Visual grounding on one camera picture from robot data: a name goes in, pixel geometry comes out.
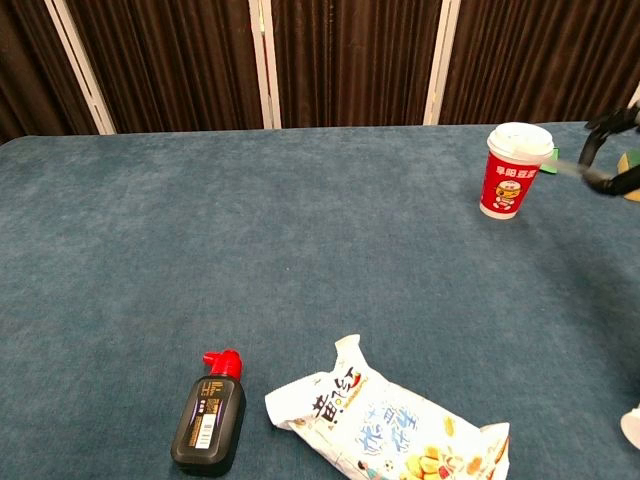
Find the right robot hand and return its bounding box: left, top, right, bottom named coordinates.
left=577, top=106, right=640, bottom=199

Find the red paper cup white lid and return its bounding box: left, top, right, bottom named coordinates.
left=478, top=122, right=555, bottom=222

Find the yellow green sponge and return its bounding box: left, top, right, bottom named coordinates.
left=616, top=151, right=640, bottom=203

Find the dark curtain partition panel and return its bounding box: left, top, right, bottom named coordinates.
left=423, top=0, right=640, bottom=126
left=44, top=0, right=267, bottom=136
left=259, top=0, right=451, bottom=130
left=0, top=0, right=117, bottom=146

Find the white blue toothpaste tube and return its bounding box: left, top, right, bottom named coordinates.
left=619, top=403, right=640, bottom=446

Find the white snack bag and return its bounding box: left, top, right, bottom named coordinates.
left=264, top=333, right=511, bottom=480

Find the blue velvet table cover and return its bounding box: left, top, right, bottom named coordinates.
left=0, top=121, right=640, bottom=480

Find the black ink bottle red cap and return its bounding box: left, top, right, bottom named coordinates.
left=170, top=348, right=248, bottom=477

